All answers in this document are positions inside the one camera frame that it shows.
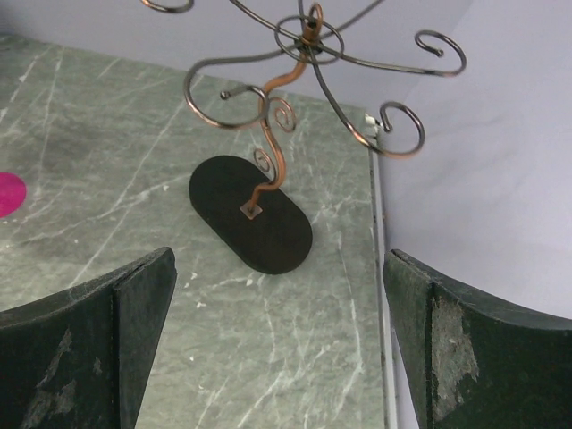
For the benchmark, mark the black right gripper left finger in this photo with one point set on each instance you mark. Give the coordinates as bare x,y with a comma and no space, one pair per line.
81,358

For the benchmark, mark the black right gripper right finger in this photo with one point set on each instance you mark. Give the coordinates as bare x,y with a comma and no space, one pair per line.
474,360

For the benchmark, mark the magenta plastic wine glass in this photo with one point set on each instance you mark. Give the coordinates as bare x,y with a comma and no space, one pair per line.
13,191

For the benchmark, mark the copper wire wine glass rack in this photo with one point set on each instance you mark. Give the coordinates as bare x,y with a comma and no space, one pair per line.
242,201

